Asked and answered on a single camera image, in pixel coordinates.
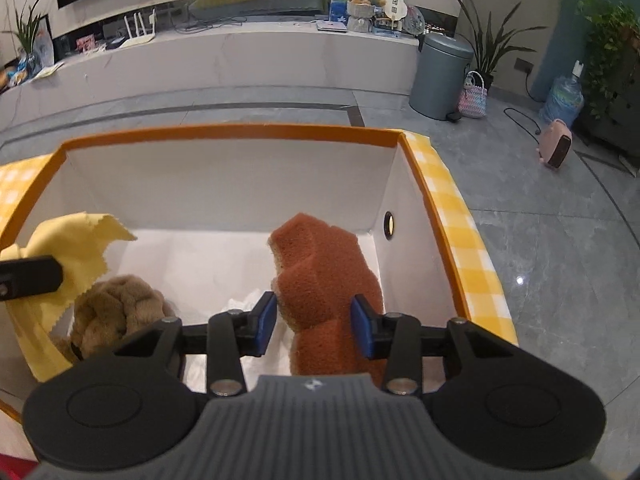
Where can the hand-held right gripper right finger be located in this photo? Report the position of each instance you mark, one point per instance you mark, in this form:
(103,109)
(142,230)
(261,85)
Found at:
(362,332)

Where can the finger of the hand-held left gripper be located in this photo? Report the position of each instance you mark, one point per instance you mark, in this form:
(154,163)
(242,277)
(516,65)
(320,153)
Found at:
(35,277)

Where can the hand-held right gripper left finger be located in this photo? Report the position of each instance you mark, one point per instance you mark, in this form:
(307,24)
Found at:
(265,322)

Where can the pale yellow cloth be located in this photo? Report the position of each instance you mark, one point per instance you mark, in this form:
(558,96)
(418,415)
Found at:
(75,240)

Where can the brown sponge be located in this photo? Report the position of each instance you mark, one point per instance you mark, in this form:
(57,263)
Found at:
(320,270)

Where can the orange cardboard box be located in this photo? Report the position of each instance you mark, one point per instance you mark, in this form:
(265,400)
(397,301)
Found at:
(225,185)

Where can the brown plush toy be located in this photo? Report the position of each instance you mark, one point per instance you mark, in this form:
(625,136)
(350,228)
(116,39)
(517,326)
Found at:
(115,305)

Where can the snack bags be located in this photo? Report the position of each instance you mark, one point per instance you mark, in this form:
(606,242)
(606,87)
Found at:
(17,72)

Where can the sheet of paper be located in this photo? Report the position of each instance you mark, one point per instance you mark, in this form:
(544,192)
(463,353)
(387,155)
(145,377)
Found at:
(47,71)

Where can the potted grass plant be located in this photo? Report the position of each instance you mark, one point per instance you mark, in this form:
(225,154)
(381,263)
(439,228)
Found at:
(27,30)

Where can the pastel woven bag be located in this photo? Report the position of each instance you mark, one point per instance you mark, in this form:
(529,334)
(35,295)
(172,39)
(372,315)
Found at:
(475,100)

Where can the white marble tv console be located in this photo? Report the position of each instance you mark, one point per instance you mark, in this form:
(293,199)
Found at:
(225,65)

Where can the white router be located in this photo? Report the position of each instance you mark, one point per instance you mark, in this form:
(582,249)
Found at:
(136,35)

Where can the grey pedal trash can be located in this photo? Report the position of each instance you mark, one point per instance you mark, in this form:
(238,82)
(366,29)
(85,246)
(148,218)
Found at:
(437,75)

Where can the pink space heater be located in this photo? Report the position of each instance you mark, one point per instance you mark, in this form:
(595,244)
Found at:
(555,142)

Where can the flat white box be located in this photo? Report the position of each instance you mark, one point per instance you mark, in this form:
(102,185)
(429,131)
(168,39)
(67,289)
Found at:
(331,25)

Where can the blue water jug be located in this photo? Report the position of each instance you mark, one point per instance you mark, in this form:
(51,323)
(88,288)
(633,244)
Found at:
(562,100)

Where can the long-leaf potted plant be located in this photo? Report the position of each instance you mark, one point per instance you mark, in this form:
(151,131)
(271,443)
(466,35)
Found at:
(487,47)

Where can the grey fabric pot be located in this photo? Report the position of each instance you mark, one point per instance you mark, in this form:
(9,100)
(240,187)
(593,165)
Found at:
(361,17)

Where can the blue patterned box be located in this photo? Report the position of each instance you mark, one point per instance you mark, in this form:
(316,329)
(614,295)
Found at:
(339,11)

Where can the white round hand fan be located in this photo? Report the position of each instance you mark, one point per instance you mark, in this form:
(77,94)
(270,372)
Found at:
(392,6)

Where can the dark cabinet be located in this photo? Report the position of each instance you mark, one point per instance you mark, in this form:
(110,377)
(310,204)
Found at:
(622,110)

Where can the green vine plant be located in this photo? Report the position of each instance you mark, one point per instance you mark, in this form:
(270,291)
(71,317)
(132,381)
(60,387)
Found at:
(607,35)

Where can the small photo frame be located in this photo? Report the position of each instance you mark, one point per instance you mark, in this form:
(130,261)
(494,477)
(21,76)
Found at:
(85,43)

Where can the wall power outlet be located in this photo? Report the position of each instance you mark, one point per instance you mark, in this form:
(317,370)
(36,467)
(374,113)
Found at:
(524,65)

